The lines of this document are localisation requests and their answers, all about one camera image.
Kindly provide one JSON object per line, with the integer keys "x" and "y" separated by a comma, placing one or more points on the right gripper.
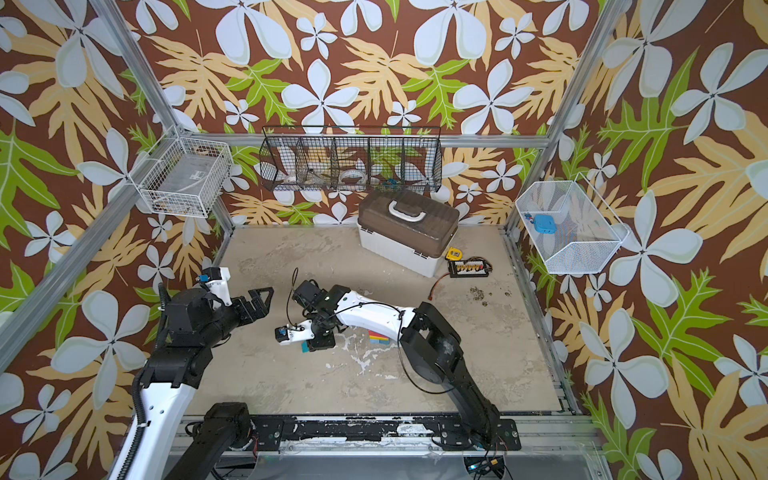
{"x": 315, "y": 297}

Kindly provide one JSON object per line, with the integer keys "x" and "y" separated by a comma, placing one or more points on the yellow tape measure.
{"x": 454, "y": 254}

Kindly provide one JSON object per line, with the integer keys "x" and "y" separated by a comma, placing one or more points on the aluminium frame post left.
{"x": 109, "y": 12}

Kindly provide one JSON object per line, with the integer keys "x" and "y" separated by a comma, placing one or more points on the aluminium frame post right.
{"x": 588, "y": 64}

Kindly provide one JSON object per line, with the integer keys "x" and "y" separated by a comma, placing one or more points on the white toolbox brown lid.
{"x": 409, "y": 229}

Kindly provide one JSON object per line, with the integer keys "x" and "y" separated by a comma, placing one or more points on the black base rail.
{"x": 446, "y": 431}

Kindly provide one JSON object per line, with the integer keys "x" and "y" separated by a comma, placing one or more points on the red rectangular block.
{"x": 377, "y": 335}

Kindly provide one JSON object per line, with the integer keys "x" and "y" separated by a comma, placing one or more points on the blue object in basket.
{"x": 544, "y": 224}

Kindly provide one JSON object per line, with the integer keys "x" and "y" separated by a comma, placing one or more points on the white wire basket left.
{"x": 184, "y": 176}

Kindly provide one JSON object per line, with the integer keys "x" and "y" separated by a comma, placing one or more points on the white wire basket right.
{"x": 589, "y": 231}

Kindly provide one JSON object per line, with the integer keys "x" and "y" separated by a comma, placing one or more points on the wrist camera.
{"x": 215, "y": 281}
{"x": 299, "y": 333}

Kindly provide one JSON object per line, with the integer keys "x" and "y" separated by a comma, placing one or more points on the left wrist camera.
{"x": 215, "y": 281}

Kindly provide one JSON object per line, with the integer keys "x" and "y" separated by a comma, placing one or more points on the black wire basket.
{"x": 363, "y": 159}

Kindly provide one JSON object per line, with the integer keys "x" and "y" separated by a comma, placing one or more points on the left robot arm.
{"x": 161, "y": 393}

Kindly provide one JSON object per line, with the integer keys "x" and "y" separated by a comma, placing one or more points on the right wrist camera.
{"x": 299, "y": 333}

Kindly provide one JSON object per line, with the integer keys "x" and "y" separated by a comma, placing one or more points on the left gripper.
{"x": 261, "y": 309}

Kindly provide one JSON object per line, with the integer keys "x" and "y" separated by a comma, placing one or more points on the white wire basket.
{"x": 184, "y": 176}
{"x": 589, "y": 231}

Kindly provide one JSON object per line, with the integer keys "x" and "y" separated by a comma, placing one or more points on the aluminium frame post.
{"x": 109, "y": 12}
{"x": 588, "y": 64}

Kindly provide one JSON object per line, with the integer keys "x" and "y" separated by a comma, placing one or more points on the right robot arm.
{"x": 427, "y": 345}

